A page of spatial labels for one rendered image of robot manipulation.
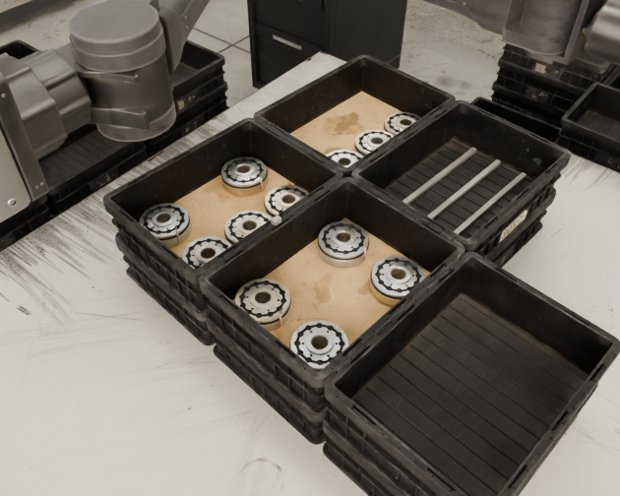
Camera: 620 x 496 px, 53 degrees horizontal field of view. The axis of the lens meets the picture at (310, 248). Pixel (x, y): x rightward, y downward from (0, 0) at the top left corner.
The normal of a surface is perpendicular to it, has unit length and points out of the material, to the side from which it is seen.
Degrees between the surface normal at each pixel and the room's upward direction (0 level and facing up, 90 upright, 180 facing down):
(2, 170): 90
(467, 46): 0
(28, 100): 56
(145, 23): 0
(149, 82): 90
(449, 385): 0
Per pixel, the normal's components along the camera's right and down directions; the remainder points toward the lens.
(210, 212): 0.01, -0.69
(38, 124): 0.76, 0.32
